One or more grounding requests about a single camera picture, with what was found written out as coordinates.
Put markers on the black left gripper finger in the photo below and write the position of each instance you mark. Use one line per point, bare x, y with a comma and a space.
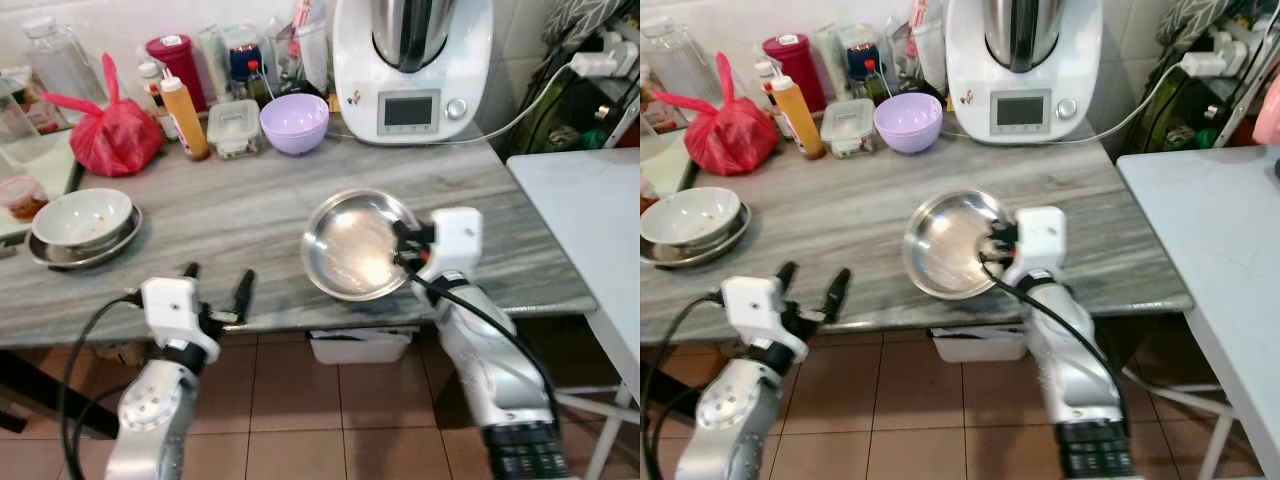
190, 271
838, 294
788, 277
244, 293

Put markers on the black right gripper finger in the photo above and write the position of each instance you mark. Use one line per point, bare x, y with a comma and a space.
400, 243
994, 246

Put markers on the shiny steel plate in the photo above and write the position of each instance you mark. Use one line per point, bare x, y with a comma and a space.
945, 245
350, 245

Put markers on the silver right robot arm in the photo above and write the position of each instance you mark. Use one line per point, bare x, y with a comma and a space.
495, 380
1075, 380

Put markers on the white plastic box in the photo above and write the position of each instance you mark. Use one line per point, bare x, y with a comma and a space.
978, 345
360, 347

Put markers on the white ceramic bowl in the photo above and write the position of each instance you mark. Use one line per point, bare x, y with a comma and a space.
80, 215
690, 213

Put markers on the red plastic bag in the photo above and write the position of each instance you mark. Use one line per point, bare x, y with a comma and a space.
118, 140
730, 140

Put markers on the clear plastic food container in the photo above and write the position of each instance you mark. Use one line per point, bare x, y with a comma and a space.
234, 128
848, 127

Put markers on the lilac plastic bowl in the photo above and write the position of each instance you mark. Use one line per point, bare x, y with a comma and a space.
907, 123
294, 125

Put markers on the orange sauce squeeze bottle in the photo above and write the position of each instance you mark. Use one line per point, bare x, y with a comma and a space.
800, 120
186, 120

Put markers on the white kitchen food processor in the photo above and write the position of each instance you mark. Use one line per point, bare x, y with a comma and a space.
410, 90
1022, 90

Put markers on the pale grey folding table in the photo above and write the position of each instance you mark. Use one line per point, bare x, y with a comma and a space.
1210, 240
585, 220

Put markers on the white tray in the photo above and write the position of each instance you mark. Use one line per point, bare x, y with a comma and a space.
40, 160
662, 155

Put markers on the small tub red contents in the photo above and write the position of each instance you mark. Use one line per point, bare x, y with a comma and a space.
22, 198

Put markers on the dark bottle red cap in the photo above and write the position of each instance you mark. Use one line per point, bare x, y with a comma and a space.
258, 88
876, 86

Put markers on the blue lidded jar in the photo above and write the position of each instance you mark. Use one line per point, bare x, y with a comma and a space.
244, 62
861, 60

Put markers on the clear glass jar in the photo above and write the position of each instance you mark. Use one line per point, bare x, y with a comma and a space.
60, 60
675, 55

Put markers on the white power adapter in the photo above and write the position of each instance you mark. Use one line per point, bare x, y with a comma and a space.
600, 60
1212, 60

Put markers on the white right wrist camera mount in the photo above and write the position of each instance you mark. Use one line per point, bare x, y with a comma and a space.
1040, 240
455, 240

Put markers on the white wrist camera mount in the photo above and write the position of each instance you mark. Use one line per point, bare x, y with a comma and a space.
1040, 240
455, 240
175, 310
758, 310

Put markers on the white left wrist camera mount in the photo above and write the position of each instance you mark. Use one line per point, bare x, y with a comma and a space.
175, 310
758, 310

